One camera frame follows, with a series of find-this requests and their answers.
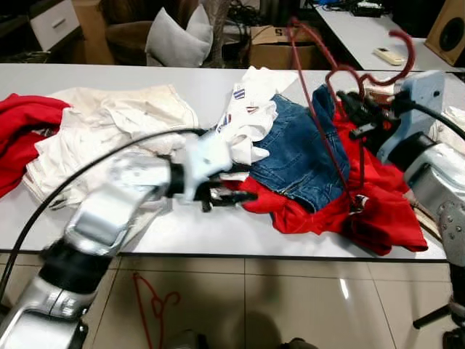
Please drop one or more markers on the beige jacket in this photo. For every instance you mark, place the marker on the beige jacket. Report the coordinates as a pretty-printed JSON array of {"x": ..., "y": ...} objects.
[{"x": 458, "y": 116}]

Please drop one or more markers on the plain white shirt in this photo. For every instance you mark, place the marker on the plain white shirt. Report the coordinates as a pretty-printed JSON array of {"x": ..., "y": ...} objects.
[{"x": 65, "y": 163}]

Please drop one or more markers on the red shirt with badge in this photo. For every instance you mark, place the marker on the red shirt with badge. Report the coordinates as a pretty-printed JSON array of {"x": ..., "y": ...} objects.
[{"x": 378, "y": 211}]

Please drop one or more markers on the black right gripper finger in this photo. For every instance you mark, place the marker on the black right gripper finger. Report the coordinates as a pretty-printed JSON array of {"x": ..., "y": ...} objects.
[
  {"x": 354, "y": 113},
  {"x": 349, "y": 97}
]

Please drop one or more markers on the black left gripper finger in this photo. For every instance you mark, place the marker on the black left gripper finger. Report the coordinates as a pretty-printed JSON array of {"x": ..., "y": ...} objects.
[
  {"x": 238, "y": 198},
  {"x": 237, "y": 174}
]

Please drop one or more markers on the wooden speaker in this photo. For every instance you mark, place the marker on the wooden speaker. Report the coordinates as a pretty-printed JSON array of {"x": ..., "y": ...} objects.
[{"x": 447, "y": 33}]

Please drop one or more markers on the grey draped pole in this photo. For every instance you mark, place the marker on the grey draped pole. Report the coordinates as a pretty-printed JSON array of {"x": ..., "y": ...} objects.
[{"x": 216, "y": 25}]

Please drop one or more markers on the blue denim garment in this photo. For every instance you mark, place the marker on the blue denim garment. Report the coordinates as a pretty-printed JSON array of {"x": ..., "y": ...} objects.
[{"x": 298, "y": 153}]

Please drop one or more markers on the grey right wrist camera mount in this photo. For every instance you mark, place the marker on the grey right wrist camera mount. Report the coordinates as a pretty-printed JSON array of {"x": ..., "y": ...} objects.
[{"x": 423, "y": 94}]

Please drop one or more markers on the white garment with striped labels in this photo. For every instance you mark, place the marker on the white garment with striped labels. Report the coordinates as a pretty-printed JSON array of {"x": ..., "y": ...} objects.
[{"x": 254, "y": 123}]

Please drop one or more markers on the white remote control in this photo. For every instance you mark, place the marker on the white remote control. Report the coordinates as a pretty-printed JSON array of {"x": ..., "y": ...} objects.
[{"x": 390, "y": 56}]

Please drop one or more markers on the red clothes hanger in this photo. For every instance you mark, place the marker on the red clothes hanger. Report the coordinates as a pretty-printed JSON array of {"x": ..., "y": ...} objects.
[
  {"x": 138, "y": 294},
  {"x": 409, "y": 58}
]

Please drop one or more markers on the red garment with white stripes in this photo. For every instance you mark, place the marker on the red garment with white stripes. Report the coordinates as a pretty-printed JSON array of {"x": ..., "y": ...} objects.
[{"x": 22, "y": 131}]

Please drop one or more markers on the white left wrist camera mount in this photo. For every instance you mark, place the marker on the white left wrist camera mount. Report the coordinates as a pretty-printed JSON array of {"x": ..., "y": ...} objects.
[{"x": 207, "y": 163}]

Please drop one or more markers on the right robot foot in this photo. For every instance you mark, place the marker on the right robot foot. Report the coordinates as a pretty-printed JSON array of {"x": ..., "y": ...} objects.
[{"x": 298, "y": 344}]

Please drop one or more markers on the grey pillow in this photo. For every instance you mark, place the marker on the grey pillow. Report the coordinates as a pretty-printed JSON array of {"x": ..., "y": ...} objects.
[{"x": 178, "y": 43}]

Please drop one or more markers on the brown armchair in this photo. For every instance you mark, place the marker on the brown armchair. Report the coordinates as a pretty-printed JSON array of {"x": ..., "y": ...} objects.
[{"x": 127, "y": 43}]

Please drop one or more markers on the cream garment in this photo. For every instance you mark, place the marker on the cream garment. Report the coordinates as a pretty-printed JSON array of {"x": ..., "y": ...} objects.
[{"x": 131, "y": 109}]

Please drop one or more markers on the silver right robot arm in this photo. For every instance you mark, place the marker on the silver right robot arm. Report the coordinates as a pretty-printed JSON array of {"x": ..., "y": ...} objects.
[{"x": 436, "y": 189}]

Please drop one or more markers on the black device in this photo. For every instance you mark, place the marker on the black device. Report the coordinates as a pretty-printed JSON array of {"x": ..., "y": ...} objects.
[{"x": 367, "y": 9}]

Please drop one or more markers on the open cardboard box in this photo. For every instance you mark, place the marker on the open cardboard box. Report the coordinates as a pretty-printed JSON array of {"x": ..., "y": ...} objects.
[{"x": 276, "y": 51}]

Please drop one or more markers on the black table leg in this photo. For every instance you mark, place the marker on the black table leg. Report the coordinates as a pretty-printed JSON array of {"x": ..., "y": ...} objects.
[{"x": 432, "y": 317}]

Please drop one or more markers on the white drawer cabinet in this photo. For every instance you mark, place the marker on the white drawer cabinet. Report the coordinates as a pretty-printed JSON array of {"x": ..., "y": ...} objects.
[{"x": 54, "y": 25}]

